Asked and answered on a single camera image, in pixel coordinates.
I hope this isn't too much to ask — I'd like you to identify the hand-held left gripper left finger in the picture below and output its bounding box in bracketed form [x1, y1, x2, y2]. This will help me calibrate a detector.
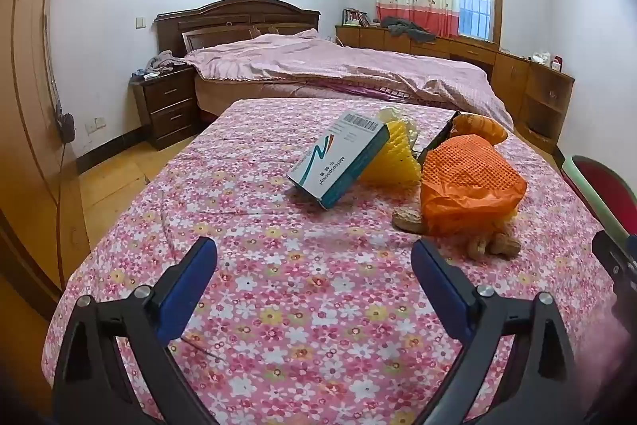
[52, 236, 220, 425]

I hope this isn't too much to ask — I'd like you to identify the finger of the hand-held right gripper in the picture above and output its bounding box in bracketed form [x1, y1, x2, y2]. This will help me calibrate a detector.
[592, 230, 637, 279]

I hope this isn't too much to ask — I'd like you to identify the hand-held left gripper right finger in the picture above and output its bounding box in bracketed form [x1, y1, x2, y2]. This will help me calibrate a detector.
[410, 238, 590, 425]

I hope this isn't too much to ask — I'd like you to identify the red bucket with green rim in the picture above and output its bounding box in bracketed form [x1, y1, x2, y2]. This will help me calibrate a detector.
[562, 155, 637, 247]

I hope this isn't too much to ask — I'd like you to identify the orange mesh plastic bag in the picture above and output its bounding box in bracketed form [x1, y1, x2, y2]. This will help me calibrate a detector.
[419, 133, 528, 237]

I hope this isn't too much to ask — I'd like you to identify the yellow honeycomb paper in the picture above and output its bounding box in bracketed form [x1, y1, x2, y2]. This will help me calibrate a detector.
[358, 120, 423, 187]

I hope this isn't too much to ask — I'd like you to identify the black box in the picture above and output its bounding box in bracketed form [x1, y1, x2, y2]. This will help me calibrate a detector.
[417, 110, 466, 157]

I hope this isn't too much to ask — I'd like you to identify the white and teal medicine box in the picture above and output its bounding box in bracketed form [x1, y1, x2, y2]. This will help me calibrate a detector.
[286, 111, 390, 210]

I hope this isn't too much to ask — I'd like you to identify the orange napkin ball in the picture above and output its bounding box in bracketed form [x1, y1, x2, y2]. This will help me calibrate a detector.
[449, 113, 509, 146]

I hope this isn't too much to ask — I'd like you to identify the white tissue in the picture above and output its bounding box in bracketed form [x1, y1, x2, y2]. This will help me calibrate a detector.
[377, 106, 420, 152]

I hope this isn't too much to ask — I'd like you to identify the pink floral tablecloth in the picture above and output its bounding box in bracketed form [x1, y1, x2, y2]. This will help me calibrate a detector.
[42, 98, 628, 425]

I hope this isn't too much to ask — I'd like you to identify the wooden corner shelf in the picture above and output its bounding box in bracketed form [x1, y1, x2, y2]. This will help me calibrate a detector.
[522, 59, 575, 154]

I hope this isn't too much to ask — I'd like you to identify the dark wooden nightstand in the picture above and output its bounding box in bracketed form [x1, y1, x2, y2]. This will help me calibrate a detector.
[130, 67, 205, 151]

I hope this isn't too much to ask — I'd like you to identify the long wooden desk cabinet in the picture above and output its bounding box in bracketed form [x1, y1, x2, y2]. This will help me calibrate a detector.
[335, 24, 531, 117]

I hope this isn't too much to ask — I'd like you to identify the wooden wardrobe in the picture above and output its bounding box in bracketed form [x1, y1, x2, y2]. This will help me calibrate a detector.
[0, 0, 93, 321]

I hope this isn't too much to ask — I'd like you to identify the pile of clothes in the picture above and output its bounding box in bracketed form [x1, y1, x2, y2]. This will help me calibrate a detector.
[142, 51, 187, 74]

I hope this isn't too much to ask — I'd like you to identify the pink checked blanket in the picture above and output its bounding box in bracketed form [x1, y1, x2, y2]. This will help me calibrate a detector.
[185, 31, 516, 132]

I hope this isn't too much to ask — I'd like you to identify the grey clothing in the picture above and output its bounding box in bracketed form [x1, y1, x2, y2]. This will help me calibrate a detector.
[382, 17, 436, 42]

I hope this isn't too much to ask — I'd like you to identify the dark wooden bed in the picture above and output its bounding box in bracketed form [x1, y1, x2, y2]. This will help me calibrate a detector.
[154, 0, 516, 132]

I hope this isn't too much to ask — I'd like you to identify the black charger with cable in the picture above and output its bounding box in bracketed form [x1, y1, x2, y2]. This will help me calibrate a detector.
[47, 104, 75, 187]

